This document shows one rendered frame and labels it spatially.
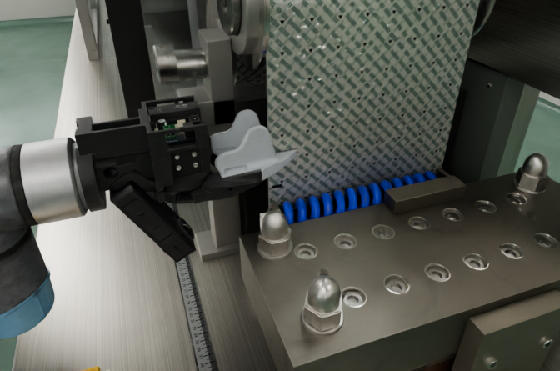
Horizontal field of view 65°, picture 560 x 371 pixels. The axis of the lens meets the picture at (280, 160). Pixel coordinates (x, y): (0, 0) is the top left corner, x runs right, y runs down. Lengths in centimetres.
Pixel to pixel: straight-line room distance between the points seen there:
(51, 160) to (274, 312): 23
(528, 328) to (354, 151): 24
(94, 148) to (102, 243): 30
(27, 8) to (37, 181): 575
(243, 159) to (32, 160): 19
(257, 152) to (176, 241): 13
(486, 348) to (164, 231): 32
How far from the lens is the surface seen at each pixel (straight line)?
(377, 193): 53
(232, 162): 44
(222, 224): 61
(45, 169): 42
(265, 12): 40
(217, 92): 51
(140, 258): 66
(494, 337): 45
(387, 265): 45
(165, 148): 40
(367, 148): 52
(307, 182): 51
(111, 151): 42
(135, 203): 44
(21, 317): 52
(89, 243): 71
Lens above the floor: 134
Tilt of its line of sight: 32 degrees down
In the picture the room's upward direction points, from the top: straight up
